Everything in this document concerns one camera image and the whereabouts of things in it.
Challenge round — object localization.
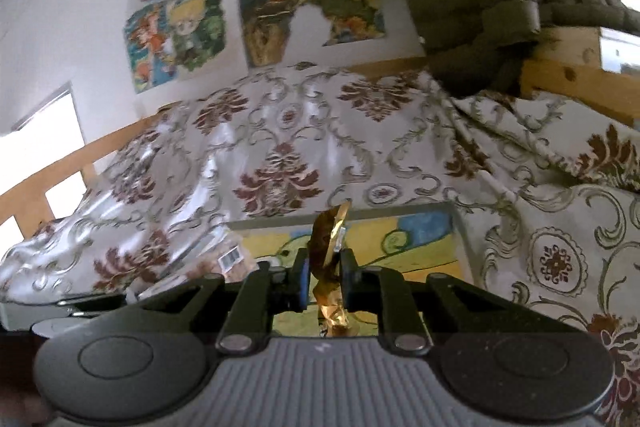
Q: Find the wooden bed frame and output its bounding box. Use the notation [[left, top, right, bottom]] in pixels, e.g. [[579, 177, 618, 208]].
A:
[[0, 26, 640, 242]]

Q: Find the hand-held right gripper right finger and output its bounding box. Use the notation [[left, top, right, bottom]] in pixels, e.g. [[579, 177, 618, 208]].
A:
[[337, 251, 507, 354]]

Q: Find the cartoon children wall poster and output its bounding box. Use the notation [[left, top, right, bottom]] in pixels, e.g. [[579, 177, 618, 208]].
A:
[[123, 0, 229, 96]]

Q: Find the clear cracker packet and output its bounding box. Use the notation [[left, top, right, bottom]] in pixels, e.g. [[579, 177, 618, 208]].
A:
[[212, 227, 264, 284]]

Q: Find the bright window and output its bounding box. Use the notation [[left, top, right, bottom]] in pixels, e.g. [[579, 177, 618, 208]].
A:
[[0, 84, 90, 198]]

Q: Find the floral printed blanket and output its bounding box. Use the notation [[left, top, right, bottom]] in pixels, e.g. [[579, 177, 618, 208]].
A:
[[0, 62, 640, 427]]

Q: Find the gold foil snack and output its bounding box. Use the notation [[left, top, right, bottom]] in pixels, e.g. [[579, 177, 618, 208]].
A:
[[307, 201, 362, 339]]

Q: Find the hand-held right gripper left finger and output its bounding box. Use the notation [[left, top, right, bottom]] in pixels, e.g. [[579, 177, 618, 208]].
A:
[[131, 248, 313, 354]]

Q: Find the torn yellow wall poster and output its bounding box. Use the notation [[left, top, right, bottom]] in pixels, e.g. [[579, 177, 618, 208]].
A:
[[236, 0, 389, 68]]

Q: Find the grey tray with cartoon print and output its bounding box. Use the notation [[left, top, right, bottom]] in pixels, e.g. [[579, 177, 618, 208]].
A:
[[227, 201, 476, 339]]

